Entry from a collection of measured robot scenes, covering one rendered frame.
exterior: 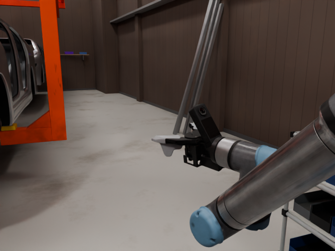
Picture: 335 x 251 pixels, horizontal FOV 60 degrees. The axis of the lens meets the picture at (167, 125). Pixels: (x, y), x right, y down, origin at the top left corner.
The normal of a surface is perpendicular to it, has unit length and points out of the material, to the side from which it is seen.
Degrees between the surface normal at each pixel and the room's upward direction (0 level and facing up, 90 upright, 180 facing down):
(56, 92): 90
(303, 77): 90
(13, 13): 90
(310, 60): 90
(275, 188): 102
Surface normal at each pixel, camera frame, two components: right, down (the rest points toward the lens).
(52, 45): 0.33, 0.21
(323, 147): -0.73, 0.20
